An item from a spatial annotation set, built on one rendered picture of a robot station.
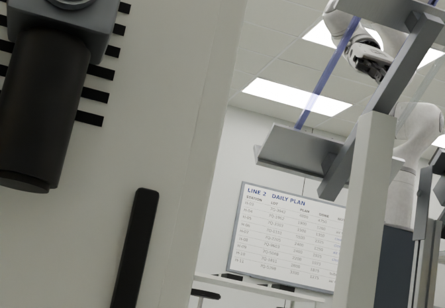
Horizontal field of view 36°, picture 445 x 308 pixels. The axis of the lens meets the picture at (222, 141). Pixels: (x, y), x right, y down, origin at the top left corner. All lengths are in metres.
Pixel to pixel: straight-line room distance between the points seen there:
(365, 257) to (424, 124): 0.89
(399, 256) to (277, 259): 6.45
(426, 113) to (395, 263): 0.48
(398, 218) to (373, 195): 0.74
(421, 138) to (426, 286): 0.72
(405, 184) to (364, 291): 0.84
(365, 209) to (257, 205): 7.10
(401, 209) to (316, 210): 6.62
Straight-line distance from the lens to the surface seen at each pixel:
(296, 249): 8.62
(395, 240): 2.11
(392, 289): 2.10
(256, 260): 8.43
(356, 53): 1.62
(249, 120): 8.67
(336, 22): 1.71
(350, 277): 1.39
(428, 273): 1.61
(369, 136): 1.44
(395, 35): 2.19
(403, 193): 2.18
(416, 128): 2.22
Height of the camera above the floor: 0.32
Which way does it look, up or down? 15 degrees up
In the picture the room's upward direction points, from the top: 11 degrees clockwise
